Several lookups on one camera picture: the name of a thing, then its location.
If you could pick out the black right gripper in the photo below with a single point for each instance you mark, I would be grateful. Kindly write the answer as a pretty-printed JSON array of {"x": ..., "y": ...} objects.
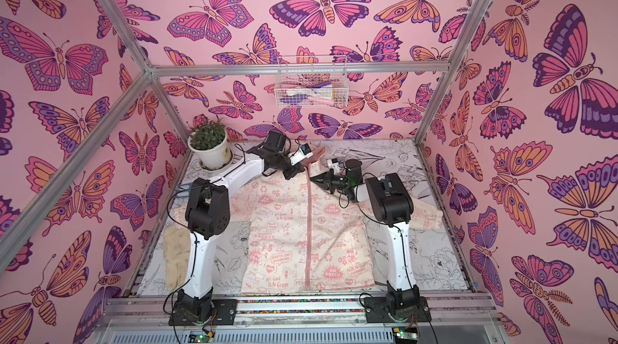
[{"x": 331, "y": 182}]

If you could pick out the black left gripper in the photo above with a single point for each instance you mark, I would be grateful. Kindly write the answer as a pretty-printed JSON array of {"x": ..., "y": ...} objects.
[{"x": 298, "y": 169}]

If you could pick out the pink printed hooded jacket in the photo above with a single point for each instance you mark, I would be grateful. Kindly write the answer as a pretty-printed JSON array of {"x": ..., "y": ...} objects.
[{"x": 304, "y": 239}]

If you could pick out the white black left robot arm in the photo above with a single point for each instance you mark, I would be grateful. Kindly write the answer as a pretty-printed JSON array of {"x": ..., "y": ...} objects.
[{"x": 208, "y": 213}]

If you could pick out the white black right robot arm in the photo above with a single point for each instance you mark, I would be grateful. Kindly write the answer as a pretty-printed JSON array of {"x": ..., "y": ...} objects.
[{"x": 392, "y": 208}]

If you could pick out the potted green plant white pot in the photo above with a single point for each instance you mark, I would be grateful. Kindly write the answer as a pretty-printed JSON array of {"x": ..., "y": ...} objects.
[{"x": 209, "y": 141}]

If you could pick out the blue yellow garden hand rake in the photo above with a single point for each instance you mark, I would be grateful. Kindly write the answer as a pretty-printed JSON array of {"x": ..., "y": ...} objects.
[{"x": 182, "y": 190}]

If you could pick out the beige work glove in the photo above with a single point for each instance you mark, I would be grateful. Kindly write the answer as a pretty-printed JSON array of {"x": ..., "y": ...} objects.
[{"x": 176, "y": 256}]

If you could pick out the white wire wall basket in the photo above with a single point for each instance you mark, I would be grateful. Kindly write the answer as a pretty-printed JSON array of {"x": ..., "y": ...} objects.
[{"x": 312, "y": 81}]

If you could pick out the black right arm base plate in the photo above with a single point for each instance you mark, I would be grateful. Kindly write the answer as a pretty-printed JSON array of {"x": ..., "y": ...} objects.
[{"x": 379, "y": 310}]

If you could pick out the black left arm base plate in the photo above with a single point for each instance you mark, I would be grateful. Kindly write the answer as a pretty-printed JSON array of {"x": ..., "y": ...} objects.
[{"x": 191, "y": 312}]

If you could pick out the aluminium front rail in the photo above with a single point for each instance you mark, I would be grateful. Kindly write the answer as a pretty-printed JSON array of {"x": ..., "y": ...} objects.
[{"x": 330, "y": 318}]

